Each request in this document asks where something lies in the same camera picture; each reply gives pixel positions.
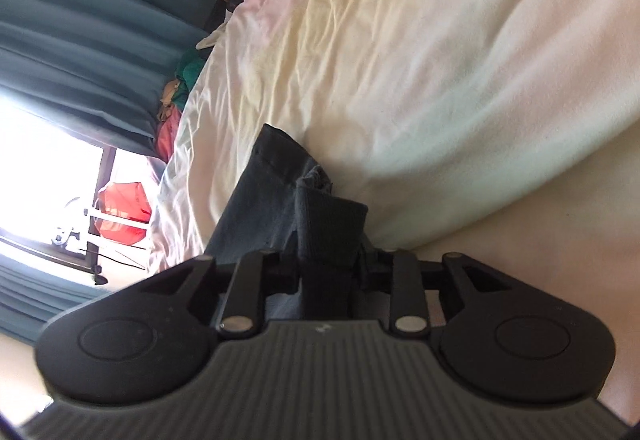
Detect teal curtain right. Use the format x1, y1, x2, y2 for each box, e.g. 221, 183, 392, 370
1, 0, 215, 155

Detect red garment on stand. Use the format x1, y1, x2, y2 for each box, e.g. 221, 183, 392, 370
94, 182, 152, 246

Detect teal curtain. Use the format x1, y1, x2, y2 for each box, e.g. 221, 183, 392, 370
1, 0, 215, 155
0, 256, 107, 346

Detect teal curtain left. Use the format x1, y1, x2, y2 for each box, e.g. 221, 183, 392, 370
0, 256, 107, 346

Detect green clothing pile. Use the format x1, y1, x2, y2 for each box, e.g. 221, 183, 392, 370
172, 48, 205, 111

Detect pastel bed sheet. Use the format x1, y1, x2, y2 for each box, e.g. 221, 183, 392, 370
151, 0, 639, 422

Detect window frame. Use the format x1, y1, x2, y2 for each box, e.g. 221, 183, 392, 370
1, 97, 115, 286

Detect black garment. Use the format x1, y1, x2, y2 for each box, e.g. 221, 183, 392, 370
205, 125, 368, 321

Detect pink clothing pile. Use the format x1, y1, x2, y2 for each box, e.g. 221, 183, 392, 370
155, 104, 181, 163

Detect white garment steamer stand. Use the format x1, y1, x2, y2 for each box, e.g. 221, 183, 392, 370
50, 197, 149, 250

